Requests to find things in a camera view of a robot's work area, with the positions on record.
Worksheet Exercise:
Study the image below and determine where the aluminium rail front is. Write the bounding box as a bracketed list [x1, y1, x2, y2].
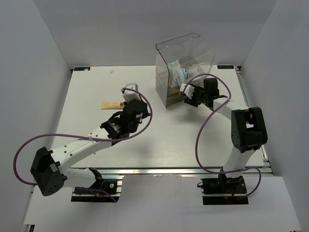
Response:
[72, 147, 273, 176]

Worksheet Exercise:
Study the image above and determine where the purple cable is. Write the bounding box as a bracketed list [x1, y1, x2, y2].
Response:
[180, 73, 263, 200]
[13, 88, 153, 203]

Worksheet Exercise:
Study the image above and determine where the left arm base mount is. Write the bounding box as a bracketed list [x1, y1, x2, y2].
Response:
[71, 168, 120, 203]

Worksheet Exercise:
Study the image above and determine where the beige makeup tube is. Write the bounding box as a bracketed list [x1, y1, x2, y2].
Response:
[100, 101, 125, 110]

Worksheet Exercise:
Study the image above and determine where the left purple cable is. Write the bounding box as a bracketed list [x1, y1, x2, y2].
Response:
[13, 88, 153, 203]

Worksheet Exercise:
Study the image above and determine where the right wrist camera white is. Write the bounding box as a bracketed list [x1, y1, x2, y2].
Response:
[180, 83, 196, 99]

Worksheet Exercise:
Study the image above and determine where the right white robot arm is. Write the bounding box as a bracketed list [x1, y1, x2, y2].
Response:
[180, 77, 268, 193]

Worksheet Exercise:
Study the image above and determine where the white blue sachet packet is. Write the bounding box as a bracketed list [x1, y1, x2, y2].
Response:
[167, 60, 186, 87]

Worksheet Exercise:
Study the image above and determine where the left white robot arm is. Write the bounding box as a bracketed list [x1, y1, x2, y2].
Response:
[30, 100, 150, 196]

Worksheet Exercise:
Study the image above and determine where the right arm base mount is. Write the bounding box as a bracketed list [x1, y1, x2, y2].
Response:
[197, 178, 249, 205]

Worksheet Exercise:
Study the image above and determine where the left blue table label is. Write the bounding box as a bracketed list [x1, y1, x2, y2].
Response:
[73, 67, 90, 72]

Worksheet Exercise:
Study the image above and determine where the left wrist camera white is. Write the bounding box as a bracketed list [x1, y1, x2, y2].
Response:
[121, 83, 141, 105]

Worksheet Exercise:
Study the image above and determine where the clear acrylic organizer box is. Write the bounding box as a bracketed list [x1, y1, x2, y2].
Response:
[155, 32, 215, 108]

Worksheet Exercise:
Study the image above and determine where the right blue table label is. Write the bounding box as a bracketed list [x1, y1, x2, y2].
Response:
[217, 65, 234, 69]

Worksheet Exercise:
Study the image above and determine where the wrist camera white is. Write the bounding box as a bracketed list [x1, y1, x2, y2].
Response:
[121, 83, 141, 105]
[180, 83, 196, 99]

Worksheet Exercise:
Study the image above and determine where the blue table label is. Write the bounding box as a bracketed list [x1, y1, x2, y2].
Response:
[73, 67, 90, 72]
[217, 65, 234, 69]

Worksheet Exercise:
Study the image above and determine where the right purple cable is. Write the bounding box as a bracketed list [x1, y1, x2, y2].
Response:
[180, 73, 263, 200]

